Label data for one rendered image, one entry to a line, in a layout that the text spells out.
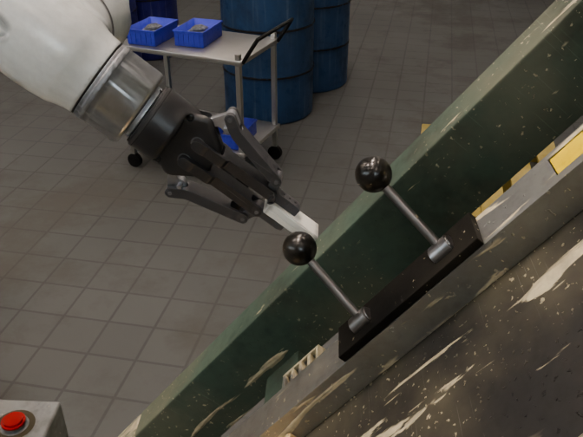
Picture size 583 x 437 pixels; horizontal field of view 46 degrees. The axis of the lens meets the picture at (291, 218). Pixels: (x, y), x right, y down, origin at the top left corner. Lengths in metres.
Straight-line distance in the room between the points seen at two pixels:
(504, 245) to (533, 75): 0.26
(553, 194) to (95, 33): 0.46
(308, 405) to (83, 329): 2.23
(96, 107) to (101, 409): 1.98
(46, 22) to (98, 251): 2.77
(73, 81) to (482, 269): 0.44
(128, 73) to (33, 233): 2.99
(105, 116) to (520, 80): 0.48
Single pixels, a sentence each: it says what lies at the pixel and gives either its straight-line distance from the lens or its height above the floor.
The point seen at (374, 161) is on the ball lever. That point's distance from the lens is 0.70.
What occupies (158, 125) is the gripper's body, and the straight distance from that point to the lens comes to 0.73.
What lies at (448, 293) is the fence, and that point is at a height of 1.41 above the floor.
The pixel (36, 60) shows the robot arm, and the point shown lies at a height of 1.62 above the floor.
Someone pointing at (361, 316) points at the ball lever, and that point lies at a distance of 0.74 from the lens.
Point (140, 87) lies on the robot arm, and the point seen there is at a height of 1.59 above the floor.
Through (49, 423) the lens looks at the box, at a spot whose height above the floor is 0.93.
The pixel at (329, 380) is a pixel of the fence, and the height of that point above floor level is 1.29.
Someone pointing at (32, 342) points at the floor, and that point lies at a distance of 2.98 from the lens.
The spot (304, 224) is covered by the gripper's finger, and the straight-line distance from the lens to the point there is 0.79.
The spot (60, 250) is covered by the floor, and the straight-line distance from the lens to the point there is 3.51.
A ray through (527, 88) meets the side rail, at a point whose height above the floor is 1.54.
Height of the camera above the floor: 1.83
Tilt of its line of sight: 31 degrees down
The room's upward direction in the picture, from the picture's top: straight up
